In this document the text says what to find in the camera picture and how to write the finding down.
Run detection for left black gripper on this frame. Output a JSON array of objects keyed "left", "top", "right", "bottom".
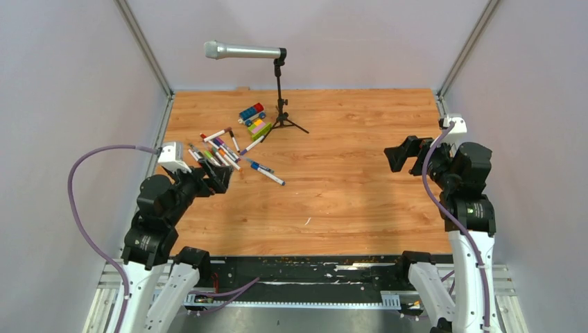
[{"left": 165, "top": 156, "right": 234, "bottom": 223}]

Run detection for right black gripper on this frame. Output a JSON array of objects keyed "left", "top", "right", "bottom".
[{"left": 383, "top": 133, "right": 457, "bottom": 190}]

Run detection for white marker blue end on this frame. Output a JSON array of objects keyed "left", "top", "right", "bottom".
[{"left": 251, "top": 165, "right": 285, "bottom": 186}]

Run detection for translucent blue pen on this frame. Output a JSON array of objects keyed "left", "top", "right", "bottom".
[{"left": 245, "top": 157, "right": 275, "bottom": 174}]

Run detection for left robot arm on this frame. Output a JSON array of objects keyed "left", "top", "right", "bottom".
[{"left": 107, "top": 160, "right": 234, "bottom": 332}]

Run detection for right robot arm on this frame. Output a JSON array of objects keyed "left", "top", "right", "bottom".
[{"left": 383, "top": 135, "right": 502, "bottom": 332}]

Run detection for green yellow pink block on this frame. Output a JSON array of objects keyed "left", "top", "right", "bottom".
[{"left": 248, "top": 119, "right": 273, "bottom": 141}]

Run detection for blue red toy train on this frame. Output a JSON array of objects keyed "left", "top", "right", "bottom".
[{"left": 238, "top": 103, "right": 266, "bottom": 126}]

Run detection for black tripod microphone stand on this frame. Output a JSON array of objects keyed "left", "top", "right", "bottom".
[{"left": 263, "top": 48, "right": 309, "bottom": 142}]

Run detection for silver microphone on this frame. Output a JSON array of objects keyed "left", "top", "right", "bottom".
[{"left": 204, "top": 40, "right": 286, "bottom": 60}]

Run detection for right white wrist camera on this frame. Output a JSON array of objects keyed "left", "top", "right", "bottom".
[{"left": 439, "top": 115, "right": 467, "bottom": 147}]

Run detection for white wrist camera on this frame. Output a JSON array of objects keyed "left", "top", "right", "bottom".
[
  {"left": 439, "top": 115, "right": 467, "bottom": 147},
  {"left": 157, "top": 141, "right": 191, "bottom": 173}
]

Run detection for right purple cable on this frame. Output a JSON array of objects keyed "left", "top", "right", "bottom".
[{"left": 421, "top": 120, "right": 492, "bottom": 332}]

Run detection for purple cable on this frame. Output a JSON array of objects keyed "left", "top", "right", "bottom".
[
  {"left": 67, "top": 144, "right": 159, "bottom": 333},
  {"left": 421, "top": 120, "right": 492, "bottom": 332}
]

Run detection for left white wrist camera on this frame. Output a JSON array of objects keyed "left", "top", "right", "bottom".
[{"left": 157, "top": 141, "right": 191, "bottom": 173}]

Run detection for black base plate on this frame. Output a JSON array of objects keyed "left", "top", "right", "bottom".
[{"left": 195, "top": 255, "right": 415, "bottom": 303}]

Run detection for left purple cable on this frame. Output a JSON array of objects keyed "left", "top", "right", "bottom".
[{"left": 67, "top": 144, "right": 159, "bottom": 333}]

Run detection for aluminium frame rail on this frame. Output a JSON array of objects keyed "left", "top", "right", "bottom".
[{"left": 82, "top": 255, "right": 530, "bottom": 332}]

